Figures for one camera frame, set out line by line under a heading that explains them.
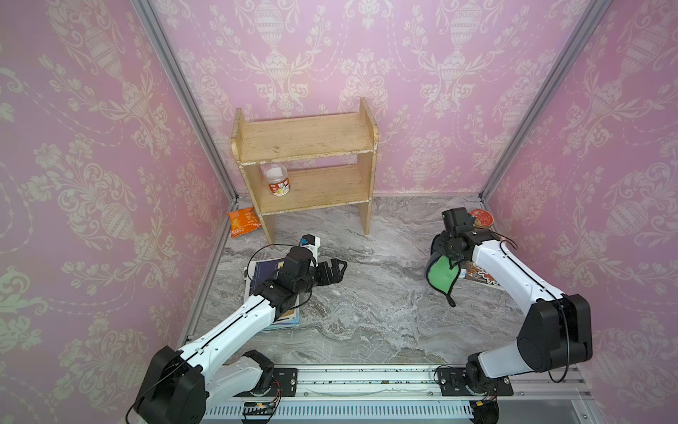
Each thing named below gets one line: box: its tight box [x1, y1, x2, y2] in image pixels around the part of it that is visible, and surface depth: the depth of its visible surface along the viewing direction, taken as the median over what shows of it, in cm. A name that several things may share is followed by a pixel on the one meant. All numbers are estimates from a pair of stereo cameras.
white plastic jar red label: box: [265, 163, 291, 197], surface depth 92 cm
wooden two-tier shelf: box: [230, 98, 380, 245], surface depth 85 cm
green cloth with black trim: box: [426, 254, 461, 308], surface depth 84 cm
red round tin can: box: [469, 208, 495, 229], surface depth 111 cm
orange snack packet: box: [226, 205, 263, 239], surface depth 110 cm
